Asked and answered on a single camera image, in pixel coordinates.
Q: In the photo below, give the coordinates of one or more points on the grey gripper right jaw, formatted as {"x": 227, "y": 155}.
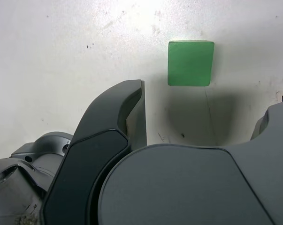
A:
{"x": 178, "y": 187}

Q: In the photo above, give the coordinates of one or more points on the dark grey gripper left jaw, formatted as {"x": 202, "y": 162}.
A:
{"x": 85, "y": 164}

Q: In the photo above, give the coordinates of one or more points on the green cube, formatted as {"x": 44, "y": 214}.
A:
{"x": 190, "y": 63}

